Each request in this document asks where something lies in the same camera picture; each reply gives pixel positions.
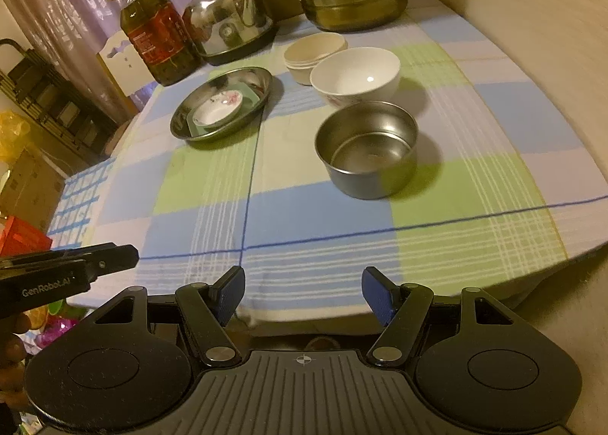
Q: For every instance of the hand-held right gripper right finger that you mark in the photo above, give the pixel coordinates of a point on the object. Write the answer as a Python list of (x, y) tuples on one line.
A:
[(377, 295)]

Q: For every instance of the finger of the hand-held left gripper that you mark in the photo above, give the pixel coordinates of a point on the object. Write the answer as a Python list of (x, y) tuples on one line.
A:
[(47, 258), (116, 259)]

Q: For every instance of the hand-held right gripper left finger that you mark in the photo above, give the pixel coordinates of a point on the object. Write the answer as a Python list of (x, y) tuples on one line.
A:
[(230, 295)]

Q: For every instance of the stainless steel bowl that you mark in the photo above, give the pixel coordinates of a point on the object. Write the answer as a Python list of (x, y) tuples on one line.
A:
[(365, 155)]

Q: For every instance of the oval stainless steel plate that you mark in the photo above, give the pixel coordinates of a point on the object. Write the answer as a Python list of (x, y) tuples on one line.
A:
[(183, 124)]

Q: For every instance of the small floral white dish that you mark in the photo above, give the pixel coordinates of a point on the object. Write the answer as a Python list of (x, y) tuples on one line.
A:
[(213, 112)]

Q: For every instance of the green square plate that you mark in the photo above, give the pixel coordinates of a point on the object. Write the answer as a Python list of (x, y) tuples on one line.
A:
[(249, 105)]

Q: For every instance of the large white ceramic bowl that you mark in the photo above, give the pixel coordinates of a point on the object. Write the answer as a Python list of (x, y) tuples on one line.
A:
[(351, 74)]

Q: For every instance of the stack of cream bowls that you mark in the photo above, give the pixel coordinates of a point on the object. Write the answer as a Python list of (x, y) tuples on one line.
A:
[(313, 48)]

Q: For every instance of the person's left hand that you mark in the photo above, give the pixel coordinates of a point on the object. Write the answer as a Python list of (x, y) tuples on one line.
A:
[(13, 349)]

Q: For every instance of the green plastic object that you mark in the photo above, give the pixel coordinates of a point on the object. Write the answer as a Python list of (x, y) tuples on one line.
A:
[(56, 307)]

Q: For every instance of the red plastic crate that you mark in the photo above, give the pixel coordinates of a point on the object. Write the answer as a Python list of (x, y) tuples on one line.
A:
[(23, 238)]

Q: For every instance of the pink plastic object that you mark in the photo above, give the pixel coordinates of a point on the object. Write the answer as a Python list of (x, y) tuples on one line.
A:
[(61, 328)]

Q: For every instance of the blue grid white towel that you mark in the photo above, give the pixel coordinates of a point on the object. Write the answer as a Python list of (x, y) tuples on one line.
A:
[(76, 202)]

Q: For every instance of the cardboard box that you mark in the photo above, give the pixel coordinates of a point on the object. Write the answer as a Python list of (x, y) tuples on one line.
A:
[(28, 183)]

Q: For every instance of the yellow plastic bag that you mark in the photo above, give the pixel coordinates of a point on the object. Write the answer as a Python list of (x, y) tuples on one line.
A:
[(12, 136)]

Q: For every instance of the black folding rack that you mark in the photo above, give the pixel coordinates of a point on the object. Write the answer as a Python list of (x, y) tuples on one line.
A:
[(52, 98)]

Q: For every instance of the cooking oil bottle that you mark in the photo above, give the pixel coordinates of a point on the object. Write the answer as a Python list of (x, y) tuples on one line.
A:
[(152, 41)]

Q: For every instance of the stainless steel kettle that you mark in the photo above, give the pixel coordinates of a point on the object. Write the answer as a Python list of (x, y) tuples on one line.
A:
[(228, 22)]

